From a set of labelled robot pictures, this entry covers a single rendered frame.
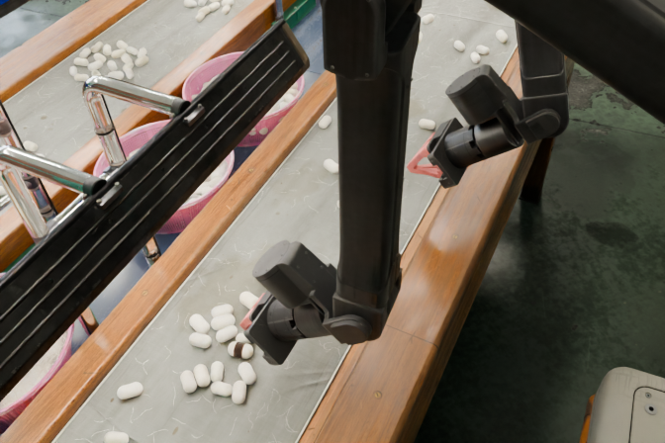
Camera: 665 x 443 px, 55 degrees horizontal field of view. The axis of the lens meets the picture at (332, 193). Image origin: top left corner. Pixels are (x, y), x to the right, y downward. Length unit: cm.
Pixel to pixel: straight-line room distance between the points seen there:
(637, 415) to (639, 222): 91
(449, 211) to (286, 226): 29
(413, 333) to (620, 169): 163
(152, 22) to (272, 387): 112
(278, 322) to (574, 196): 165
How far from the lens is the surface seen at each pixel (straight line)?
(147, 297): 105
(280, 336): 82
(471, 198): 114
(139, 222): 72
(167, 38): 170
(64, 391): 100
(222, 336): 98
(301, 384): 94
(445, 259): 104
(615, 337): 198
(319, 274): 73
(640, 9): 43
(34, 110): 156
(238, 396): 93
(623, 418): 152
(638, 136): 264
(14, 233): 125
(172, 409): 96
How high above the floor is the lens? 156
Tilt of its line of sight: 45 degrees down
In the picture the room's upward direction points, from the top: 4 degrees counter-clockwise
